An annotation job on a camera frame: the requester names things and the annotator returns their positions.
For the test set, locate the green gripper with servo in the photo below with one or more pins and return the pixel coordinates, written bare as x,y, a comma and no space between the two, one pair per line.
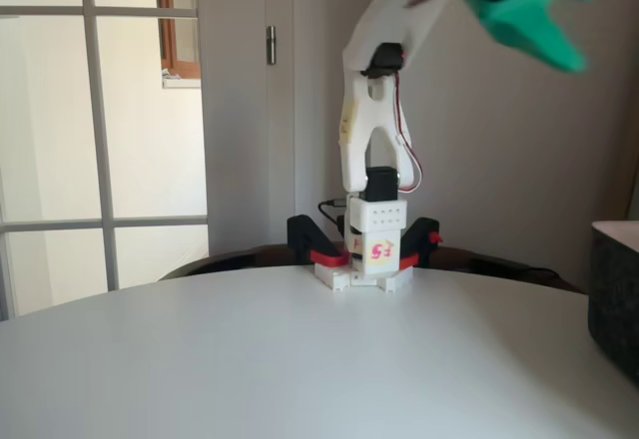
519,17

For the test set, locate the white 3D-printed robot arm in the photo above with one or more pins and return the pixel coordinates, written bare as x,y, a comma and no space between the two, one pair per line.
359,159

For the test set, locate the dark grey felt box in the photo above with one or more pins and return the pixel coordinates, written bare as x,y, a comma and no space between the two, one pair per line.
616,299

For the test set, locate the metal door hinge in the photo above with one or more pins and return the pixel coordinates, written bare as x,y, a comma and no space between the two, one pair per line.
271,45

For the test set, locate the dark brown curved furniture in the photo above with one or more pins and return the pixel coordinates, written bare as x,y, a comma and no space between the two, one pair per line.
259,258

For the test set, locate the white glazed door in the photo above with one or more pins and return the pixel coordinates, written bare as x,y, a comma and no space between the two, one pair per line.
50,11

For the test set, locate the brown wooden window frame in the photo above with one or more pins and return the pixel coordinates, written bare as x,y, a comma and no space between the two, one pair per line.
167,10

